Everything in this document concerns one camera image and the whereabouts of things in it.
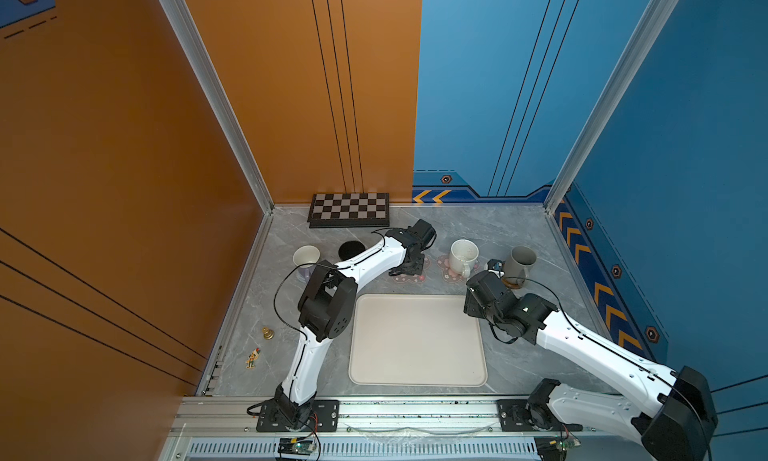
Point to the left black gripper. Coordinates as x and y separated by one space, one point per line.
418 269

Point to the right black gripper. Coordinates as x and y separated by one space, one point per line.
469 304

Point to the grey mug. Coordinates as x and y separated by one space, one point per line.
519 262

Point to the black mug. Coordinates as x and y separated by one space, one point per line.
351 249

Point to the purple mug white inside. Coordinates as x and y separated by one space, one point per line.
305 259

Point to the brown wooden round coaster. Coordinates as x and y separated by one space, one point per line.
513 283

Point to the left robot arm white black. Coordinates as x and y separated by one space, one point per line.
325 310

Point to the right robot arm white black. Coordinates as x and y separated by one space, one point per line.
670 413

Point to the beige serving tray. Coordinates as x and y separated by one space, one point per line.
416 340

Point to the brown white chessboard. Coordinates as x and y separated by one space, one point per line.
349 210

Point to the small brass chess piece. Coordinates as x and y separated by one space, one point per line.
267 333

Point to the right small circuit board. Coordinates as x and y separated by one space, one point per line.
555 448

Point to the green circuit board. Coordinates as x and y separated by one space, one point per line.
296 448

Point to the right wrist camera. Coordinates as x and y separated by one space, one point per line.
489 279

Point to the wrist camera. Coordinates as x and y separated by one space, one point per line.
489 279
420 236

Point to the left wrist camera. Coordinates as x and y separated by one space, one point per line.
420 236

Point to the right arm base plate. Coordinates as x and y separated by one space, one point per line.
518 415

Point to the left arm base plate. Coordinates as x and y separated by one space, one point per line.
323 417

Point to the aluminium rail frame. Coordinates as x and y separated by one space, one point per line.
453 427

